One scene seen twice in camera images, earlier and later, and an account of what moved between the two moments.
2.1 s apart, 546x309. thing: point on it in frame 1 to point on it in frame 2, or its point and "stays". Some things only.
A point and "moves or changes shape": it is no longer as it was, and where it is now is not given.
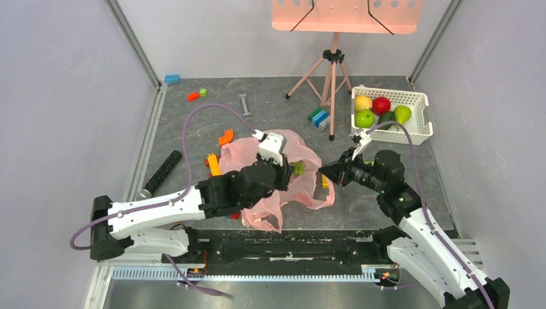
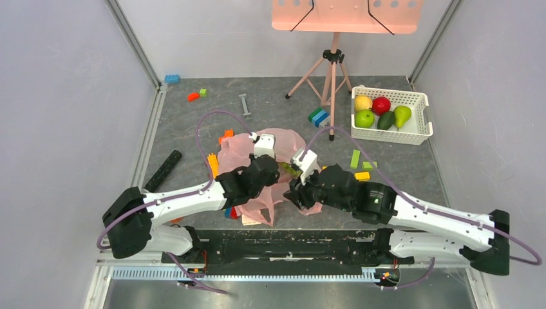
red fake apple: (380, 105) stays
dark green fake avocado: (386, 116) stays
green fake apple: (364, 118) stays
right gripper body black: (344, 172) to (301, 194)
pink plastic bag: (311, 188) moves or changes shape
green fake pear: (402, 114) stays
